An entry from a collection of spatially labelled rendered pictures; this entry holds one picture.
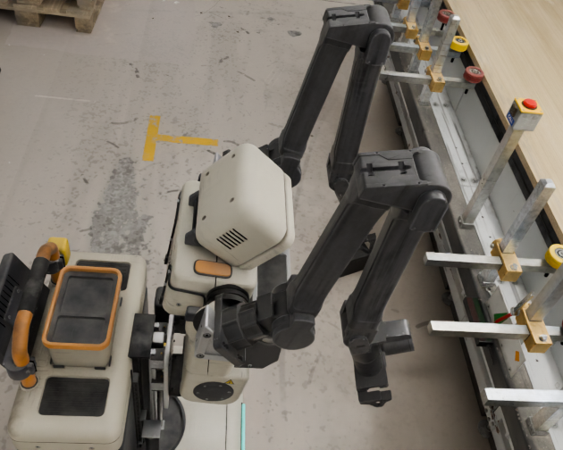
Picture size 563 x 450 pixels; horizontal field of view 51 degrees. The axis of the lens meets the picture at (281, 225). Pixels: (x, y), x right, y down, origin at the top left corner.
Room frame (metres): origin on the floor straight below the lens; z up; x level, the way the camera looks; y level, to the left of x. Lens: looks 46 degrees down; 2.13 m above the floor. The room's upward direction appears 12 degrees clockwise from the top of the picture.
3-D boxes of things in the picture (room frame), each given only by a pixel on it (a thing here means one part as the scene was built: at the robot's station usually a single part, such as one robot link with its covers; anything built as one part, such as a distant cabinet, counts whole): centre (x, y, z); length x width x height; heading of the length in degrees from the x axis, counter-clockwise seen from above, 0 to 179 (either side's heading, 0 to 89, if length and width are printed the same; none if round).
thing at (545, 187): (1.31, -0.70, 0.91); 0.04 x 0.04 x 0.48; 11
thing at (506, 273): (1.29, -0.70, 0.84); 0.14 x 0.06 x 0.05; 11
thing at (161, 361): (0.88, 0.16, 0.68); 0.28 x 0.27 x 0.25; 11
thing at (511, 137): (1.57, -0.65, 0.93); 0.05 x 0.05 x 0.45; 11
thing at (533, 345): (1.04, -0.75, 0.85); 0.14 x 0.06 x 0.05; 11
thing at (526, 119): (1.57, -0.65, 1.18); 0.07 x 0.07 x 0.08; 11
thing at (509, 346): (1.09, -0.71, 0.75); 0.26 x 0.01 x 0.10; 11
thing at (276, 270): (0.84, 0.03, 0.99); 0.28 x 0.16 x 0.22; 11
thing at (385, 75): (2.25, -0.47, 0.84); 0.43 x 0.03 x 0.04; 101
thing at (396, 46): (2.49, -0.42, 0.84); 0.43 x 0.03 x 0.04; 101
